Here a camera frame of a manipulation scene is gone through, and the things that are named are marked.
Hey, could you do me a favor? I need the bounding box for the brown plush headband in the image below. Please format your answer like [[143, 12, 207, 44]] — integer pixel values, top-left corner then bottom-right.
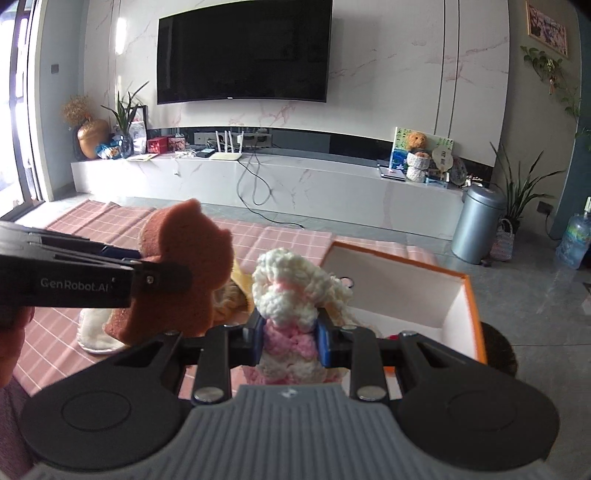
[[213, 279, 247, 325]]

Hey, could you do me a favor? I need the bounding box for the red gift box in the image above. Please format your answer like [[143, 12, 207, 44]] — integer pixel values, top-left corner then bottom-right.
[[146, 136, 168, 155]]

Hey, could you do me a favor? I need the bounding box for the brown teddy bear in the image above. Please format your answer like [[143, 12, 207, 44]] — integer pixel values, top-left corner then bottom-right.
[[406, 131, 428, 152]]

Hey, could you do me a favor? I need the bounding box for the person's left hand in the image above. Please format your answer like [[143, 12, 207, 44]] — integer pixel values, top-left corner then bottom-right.
[[0, 306, 35, 388]]

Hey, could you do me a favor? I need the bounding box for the green plant glass vase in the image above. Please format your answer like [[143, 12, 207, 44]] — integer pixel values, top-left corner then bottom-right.
[[102, 81, 148, 158]]

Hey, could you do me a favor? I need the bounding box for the white crochet basket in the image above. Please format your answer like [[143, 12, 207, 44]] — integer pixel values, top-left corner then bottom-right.
[[406, 151, 431, 183]]

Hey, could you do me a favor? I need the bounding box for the green picture book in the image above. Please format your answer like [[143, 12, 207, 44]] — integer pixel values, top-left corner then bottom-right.
[[389, 127, 455, 170]]

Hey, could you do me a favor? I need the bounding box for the white marble tv console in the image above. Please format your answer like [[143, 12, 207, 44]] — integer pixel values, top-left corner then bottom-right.
[[71, 153, 463, 240]]

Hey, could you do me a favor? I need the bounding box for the white wifi router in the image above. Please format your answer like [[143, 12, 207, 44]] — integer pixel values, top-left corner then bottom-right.
[[209, 130, 245, 161]]

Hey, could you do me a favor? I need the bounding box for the orange cardboard box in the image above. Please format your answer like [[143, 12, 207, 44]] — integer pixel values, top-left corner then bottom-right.
[[321, 242, 487, 363]]

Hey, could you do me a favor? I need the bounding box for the brown bear-shaped sponge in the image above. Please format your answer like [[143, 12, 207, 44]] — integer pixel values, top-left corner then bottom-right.
[[104, 199, 233, 345]]

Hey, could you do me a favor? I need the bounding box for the pink checkered tablecloth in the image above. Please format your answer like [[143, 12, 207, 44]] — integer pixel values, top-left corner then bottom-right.
[[1, 200, 436, 395]]

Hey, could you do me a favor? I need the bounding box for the blue water bottle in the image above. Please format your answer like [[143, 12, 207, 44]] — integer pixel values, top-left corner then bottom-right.
[[556, 197, 591, 270]]

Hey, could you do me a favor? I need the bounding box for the framed wall picture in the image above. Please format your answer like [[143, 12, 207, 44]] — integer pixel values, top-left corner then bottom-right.
[[525, 2, 569, 58]]

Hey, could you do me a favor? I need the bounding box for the white bath mitt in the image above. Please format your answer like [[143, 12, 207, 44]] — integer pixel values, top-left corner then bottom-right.
[[76, 308, 125, 355]]

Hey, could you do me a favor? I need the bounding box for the black wall television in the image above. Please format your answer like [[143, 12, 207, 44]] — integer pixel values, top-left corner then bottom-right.
[[156, 1, 332, 104]]

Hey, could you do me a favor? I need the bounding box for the grey metal trash bin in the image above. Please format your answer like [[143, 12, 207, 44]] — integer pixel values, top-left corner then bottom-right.
[[451, 184, 506, 264]]

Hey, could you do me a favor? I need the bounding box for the white pink crochet toy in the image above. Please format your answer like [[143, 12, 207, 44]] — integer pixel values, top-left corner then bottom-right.
[[242, 248, 359, 385]]

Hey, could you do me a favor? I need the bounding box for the yellow microfiber cloth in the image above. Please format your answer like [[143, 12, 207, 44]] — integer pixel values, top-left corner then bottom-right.
[[230, 259, 254, 313]]

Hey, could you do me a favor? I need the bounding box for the golden round vase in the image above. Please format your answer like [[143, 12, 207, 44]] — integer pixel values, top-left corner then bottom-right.
[[77, 119, 110, 160]]

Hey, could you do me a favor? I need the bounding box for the woven small basket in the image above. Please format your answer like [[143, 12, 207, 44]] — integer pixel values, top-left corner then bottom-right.
[[490, 218, 515, 262]]

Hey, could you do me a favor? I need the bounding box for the green potted plant right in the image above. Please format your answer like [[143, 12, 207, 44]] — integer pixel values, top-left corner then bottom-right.
[[490, 144, 565, 234]]

